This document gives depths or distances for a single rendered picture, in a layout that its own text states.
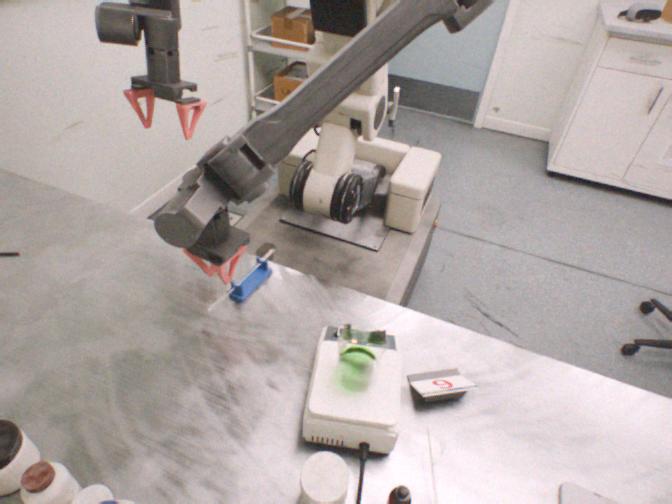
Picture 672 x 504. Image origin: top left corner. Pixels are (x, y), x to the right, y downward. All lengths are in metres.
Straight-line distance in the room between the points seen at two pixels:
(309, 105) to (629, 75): 2.43
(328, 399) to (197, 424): 0.21
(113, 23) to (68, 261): 0.46
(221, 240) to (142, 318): 0.25
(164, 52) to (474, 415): 0.79
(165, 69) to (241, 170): 0.34
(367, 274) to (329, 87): 0.96
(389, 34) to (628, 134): 2.48
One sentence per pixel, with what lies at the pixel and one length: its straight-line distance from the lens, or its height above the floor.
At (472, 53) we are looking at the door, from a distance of 3.43.
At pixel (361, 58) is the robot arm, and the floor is 1.20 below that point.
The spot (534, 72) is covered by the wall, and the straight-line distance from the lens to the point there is 3.44.
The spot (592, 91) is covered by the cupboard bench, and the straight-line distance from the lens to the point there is 2.88.
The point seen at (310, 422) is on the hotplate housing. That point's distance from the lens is 0.62.
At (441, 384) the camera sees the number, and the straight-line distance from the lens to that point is 0.73.
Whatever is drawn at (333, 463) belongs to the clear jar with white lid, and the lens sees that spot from 0.59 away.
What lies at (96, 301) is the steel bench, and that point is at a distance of 0.91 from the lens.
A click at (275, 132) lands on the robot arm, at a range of 0.58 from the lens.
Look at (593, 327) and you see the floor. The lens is 2.14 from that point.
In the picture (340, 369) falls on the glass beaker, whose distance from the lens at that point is 0.59.
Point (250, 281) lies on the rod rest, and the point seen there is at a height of 0.76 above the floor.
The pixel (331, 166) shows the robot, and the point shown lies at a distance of 1.37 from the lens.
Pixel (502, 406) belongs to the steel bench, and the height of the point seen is 0.75.
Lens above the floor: 1.37
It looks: 41 degrees down
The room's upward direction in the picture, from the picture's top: 5 degrees clockwise
